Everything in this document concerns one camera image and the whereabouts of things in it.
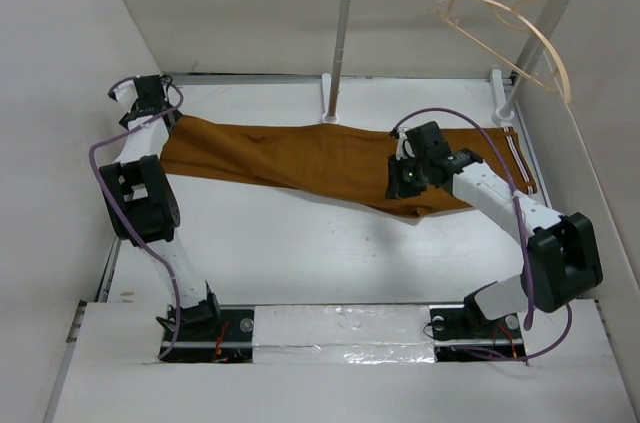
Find brown trousers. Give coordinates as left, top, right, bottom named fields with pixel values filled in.
left=159, top=114, right=539, bottom=218

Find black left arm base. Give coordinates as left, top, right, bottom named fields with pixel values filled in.
left=157, top=306, right=255, bottom=364

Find white metal clothes rack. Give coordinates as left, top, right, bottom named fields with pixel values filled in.
left=321, top=0, right=571, bottom=126

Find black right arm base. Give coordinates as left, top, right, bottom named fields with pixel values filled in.
left=423, top=305, right=526, bottom=363

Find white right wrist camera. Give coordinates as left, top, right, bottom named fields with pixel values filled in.
left=390, top=127, right=415, bottom=161

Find silver foil tape strip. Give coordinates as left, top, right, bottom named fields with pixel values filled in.
left=252, top=304, right=436, bottom=365

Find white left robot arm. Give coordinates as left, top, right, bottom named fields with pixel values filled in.
left=90, top=75, right=223, bottom=341

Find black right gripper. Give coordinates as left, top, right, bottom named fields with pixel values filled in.
left=384, top=153, right=428, bottom=201

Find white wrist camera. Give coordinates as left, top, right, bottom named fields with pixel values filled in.
left=390, top=127, right=415, bottom=161
left=107, top=79, right=138, bottom=113

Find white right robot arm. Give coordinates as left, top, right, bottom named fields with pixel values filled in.
left=385, top=122, right=603, bottom=341

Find beige wooden clothes hanger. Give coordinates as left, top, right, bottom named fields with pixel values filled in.
left=435, top=0, right=572, bottom=105

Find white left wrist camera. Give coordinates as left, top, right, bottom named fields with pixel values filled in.
left=107, top=79, right=138, bottom=113

